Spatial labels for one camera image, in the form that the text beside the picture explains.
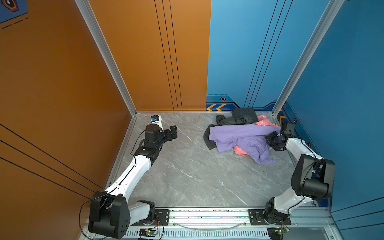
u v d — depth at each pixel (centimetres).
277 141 71
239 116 107
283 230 69
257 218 72
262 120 96
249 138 92
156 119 71
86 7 70
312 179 46
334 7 69
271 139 84
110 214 40
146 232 71
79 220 43
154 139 62
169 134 73
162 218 75
